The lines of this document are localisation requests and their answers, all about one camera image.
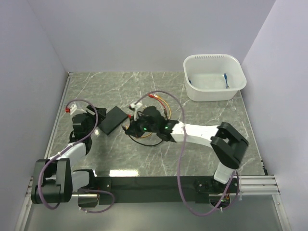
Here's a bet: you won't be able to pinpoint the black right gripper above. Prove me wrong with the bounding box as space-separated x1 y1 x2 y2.
126 112 159 138

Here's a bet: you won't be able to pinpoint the black network switch box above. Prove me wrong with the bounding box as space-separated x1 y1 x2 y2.
98 106 128 135

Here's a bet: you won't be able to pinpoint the orange ethernet cable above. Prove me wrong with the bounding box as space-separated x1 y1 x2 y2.
121 94 171 140

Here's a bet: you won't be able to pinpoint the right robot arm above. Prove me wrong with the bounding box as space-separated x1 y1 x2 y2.
123 106 249 192

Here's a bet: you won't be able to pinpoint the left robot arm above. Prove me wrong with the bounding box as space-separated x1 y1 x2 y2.
31 104 106 205

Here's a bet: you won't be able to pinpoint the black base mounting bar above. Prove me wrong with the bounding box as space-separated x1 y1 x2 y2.
77 176 241 208

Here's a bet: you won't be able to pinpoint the white plastic basin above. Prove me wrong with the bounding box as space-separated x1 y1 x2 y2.
183 54 247 102

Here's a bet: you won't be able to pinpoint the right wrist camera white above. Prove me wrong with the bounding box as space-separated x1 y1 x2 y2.
128 102 143 120

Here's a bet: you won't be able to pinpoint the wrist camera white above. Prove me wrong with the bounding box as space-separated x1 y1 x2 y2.
128 102 143 120
65 103 85 116

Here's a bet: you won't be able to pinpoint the red ethernet cable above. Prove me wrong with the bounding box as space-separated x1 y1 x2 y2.
127 93 169 121

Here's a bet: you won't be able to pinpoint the black power cable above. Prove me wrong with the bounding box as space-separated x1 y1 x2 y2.
127 133 164 147

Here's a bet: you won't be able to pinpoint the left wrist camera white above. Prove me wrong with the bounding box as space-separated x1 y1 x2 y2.
65 103 85 116

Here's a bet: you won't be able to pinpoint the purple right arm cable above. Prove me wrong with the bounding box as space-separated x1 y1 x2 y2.
134 90 241 217

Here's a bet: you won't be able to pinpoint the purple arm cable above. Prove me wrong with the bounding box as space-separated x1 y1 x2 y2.
37 99 115 214
134 90 241 217

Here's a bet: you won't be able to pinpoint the blue ethernet cable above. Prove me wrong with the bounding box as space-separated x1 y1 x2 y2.
188 73 231 89

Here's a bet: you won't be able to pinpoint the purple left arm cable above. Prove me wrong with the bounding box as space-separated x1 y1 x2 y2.
37 99 115 214

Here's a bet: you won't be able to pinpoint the aluminium frame rail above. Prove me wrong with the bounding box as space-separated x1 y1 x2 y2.
24 175 281 200

